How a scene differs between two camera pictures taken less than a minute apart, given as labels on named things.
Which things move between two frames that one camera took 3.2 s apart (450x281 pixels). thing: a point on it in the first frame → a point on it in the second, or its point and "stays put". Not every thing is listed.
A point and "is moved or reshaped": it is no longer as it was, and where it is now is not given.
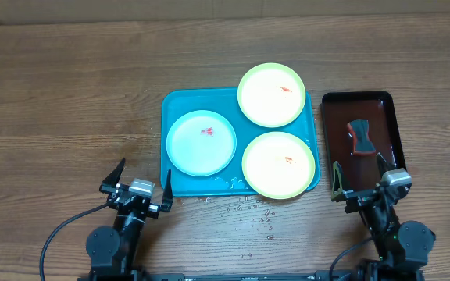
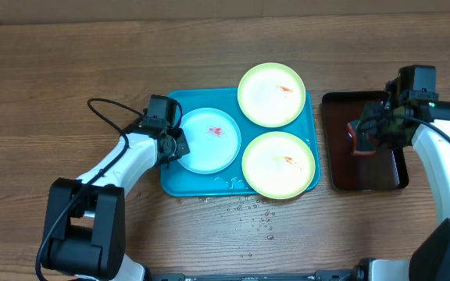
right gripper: x=361 y=200 → x=371 y=122
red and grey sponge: x=362 y=145 stays put
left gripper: x=154 y=209 → x=183 y=144
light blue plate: x=201 y=143 is moved or reshaped
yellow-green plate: x=278 y=165 stays put
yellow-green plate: x=271 y=95 stays put
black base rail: x=385 y=275 stays put
